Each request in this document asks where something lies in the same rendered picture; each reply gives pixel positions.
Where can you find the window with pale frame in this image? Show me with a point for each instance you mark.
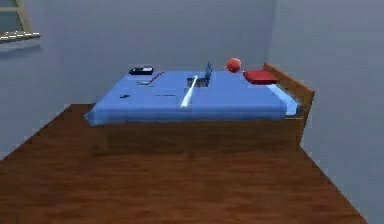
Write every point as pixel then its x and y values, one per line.
pixel 15 21

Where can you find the small black phone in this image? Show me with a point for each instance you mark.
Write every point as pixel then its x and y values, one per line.
pixel 124 96

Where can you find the white baseball bat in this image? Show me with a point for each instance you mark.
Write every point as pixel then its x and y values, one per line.
pixel 189 94

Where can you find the red pillow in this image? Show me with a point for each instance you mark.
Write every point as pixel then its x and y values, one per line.
pixel 260 76

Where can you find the wooden bed with blue cover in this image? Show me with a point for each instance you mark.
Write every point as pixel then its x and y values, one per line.
pixel 233 100

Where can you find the thin dark flat strip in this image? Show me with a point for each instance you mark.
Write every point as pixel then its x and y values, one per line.
pixel 165 95

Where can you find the orange ball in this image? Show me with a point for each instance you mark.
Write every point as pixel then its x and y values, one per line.
pixel 234 64

